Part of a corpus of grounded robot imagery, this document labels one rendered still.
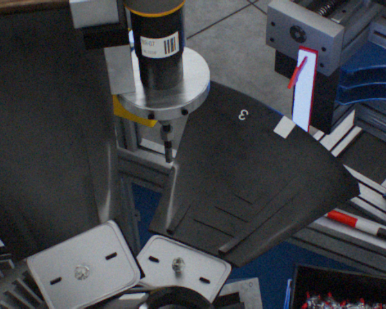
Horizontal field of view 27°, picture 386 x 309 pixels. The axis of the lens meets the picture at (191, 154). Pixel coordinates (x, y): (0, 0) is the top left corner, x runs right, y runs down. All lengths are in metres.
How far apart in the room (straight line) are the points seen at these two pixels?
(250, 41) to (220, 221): 2.01
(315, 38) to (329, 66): 0.06
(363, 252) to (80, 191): 0.64
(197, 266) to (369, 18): 0.74
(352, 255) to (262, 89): 1.43
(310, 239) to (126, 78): 0.75
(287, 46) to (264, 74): 1.29
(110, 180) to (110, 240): 0.05
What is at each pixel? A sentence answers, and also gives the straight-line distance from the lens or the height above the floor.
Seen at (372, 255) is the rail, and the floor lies 0.83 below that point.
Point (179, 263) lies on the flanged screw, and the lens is 0.78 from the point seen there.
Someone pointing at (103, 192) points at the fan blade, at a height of 1.31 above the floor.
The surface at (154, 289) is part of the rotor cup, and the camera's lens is 0.69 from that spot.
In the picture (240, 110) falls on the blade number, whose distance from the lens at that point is 0.93.
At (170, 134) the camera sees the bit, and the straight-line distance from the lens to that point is 0.62.
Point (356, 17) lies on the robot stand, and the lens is 1.38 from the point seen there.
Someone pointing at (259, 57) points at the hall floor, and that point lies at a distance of 2.73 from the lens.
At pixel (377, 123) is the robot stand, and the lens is 1.57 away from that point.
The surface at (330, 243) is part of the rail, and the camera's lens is 1.25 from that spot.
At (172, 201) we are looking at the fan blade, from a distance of 0.83.
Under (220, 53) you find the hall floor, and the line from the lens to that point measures 2.75.
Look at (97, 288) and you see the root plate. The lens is 0.72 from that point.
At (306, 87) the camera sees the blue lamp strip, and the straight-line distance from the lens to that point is 1.03.
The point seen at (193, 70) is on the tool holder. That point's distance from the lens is 0.58.
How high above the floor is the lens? 1.85
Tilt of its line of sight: 50 degrees down
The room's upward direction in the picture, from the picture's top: 3 degrees counter-clockwise
